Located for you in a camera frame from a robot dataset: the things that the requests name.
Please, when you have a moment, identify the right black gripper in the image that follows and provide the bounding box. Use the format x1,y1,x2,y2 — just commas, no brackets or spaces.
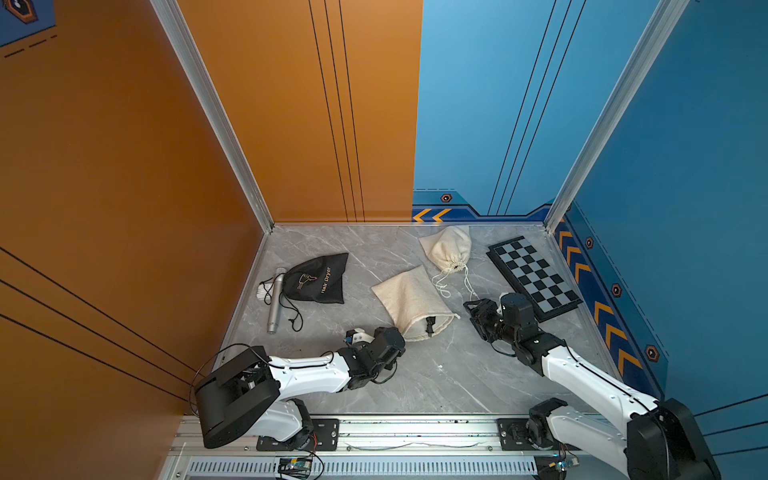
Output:
461,298,519,347

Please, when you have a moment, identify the beige cloth bag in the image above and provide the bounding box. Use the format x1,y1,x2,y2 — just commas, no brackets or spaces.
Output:
372,266,459,342
419,225,479,301

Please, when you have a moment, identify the black drawstring dryer bag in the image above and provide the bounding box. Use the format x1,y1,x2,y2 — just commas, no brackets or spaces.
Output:
282,253,349,304

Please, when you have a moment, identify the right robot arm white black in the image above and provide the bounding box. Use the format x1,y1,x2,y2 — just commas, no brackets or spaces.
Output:
464,293,721,479

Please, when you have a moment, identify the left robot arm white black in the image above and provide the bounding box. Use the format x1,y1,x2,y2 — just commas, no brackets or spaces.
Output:
193,327,406,450

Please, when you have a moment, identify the silver grey hair tool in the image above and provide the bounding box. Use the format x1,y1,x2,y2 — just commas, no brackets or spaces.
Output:
265,267,287,335

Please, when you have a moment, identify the black white checkerboard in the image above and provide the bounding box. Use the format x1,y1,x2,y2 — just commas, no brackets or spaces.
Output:
487,236,582,322

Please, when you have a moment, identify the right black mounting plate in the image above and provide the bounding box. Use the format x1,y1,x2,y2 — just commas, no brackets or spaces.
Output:
496,417,561,454

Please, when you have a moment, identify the black mounting plate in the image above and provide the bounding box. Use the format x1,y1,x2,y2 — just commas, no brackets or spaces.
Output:
496,417,561,454
256,418,340,452

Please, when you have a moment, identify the right green circuit board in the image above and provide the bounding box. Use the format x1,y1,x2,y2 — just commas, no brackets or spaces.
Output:
533,456,580,480

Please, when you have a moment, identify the green circuit board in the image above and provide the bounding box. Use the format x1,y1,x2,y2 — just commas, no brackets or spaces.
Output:
533,456,580,480
276,457,313,480

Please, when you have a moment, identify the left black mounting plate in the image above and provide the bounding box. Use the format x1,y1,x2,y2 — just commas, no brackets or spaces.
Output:
256,418,340,452

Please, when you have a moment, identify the left green circuit board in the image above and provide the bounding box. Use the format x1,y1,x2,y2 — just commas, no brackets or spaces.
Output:
276,457,313,480

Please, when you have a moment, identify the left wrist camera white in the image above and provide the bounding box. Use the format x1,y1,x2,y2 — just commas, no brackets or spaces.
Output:
344,328,374,348

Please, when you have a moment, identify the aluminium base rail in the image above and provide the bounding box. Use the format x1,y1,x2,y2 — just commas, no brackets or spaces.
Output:
157,412,679,480

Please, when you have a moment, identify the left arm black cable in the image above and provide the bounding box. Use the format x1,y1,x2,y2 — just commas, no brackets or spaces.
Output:
188,343,265,415

